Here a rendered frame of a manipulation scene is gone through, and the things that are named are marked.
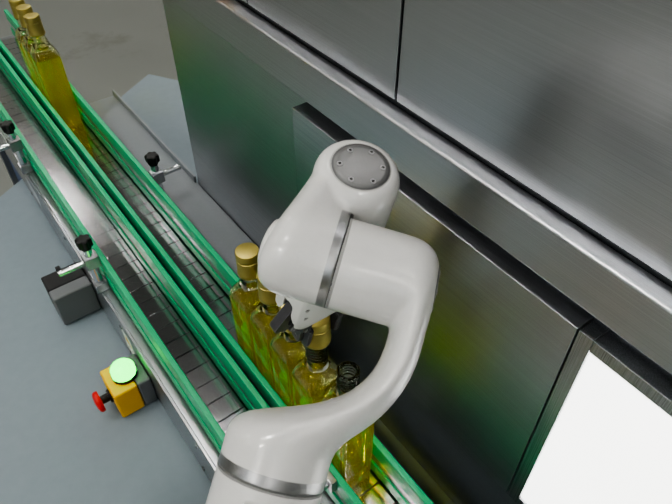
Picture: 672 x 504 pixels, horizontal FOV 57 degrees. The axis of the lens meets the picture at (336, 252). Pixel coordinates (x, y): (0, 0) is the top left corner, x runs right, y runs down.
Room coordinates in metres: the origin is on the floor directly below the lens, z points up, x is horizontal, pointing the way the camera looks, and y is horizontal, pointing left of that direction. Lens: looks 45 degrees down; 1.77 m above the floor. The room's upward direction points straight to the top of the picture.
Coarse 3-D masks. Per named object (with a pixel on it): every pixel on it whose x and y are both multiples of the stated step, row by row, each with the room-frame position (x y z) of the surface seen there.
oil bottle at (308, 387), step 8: (304, 360) 0.48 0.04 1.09; (296, 368) 0.47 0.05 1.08; (304, 368) 0.47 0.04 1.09; (328, 368) 0.47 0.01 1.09; (336, 368) 0.47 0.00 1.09; (296, 376) 0.47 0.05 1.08; (304, 376) 0.46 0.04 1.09; (312, 376) 0.46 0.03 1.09; (320, 376) 0.46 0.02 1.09; (328, 376) 0.46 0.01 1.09; (296, 384) 0.47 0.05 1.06; (304, 384) 0.45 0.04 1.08; (312, 384) 0.45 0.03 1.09; (320, 384) 0.45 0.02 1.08; (328, 384) 0.45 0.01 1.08; (296, 392) 0.47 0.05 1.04; (304, 392) 0.45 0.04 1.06; (312, 392) 0.44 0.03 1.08; (320, 392) 0.44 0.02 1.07; (296, 400) 0.47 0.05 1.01; (304, 400) 0.45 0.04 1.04; (312, 400) 0.44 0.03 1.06
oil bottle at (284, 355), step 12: (276, 336) 0.52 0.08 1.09; (276, 348) 0.51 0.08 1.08; (288, 348) 0.50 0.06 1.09; (300, 348) 0.50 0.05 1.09; (276, 360) 0.51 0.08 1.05; (288, 360) 0.49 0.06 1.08; (276, 372) 0.51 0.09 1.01; (288, 372) 0.49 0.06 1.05; (276, 384) 0.52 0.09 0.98; (288, 384) 0.49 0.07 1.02; (288, 396) 0.49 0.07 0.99
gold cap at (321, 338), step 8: (320, 320) 0.47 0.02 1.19; (328, 320) 0.47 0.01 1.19; (312, 328) 0.46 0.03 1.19; (320, 328) 0.46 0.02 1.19; (328, 328) 0.47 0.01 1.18; (312, 336) 0.46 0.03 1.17; (320, 336) 0.46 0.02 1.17; (328, 336) 0.47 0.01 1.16; (312, 344) 0.46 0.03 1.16; (320, 344) 0.46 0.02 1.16; (328, 344) 0.46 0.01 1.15
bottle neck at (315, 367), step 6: (306, 348) 0.47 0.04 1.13; (324, 348) 0.46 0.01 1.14; (306, 354) 0.47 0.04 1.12; (312, 354) 0.46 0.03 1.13; (318, 354) 0.46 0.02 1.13; (324, 354) 0.46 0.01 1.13; (312, 360) 0.46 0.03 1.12; (318, 360) 0.46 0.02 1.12; (324, 360) 0.46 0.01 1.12; (312, 366) 0.46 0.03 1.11; (318, 366) 0.46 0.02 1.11; (324, 366) 0.46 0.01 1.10; (318, 372) 0.46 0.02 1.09
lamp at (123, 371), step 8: (120, 360) 0.65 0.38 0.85; (128, 360) 0.65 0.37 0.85; (112, 368) 0.63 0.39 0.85; (120, 368) 0.63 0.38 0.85; (128, 368) 0.63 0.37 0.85; (136, 368) 0.65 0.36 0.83; (112, 376) 0.62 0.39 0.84; (120, 376) 0.62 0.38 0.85; (128, 376) 0.62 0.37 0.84; (120, 384) 0.62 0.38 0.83
